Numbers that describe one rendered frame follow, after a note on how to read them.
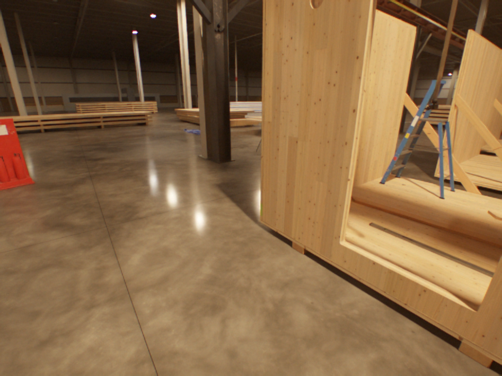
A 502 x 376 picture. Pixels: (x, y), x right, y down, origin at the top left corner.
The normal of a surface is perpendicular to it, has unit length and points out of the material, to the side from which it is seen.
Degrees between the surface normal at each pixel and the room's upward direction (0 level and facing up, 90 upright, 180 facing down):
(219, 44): 90
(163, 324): 0
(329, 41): 90
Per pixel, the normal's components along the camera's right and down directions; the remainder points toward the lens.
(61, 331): 0.00, -0.94
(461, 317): -0.80, 0.20
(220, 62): 0.60, 0.27
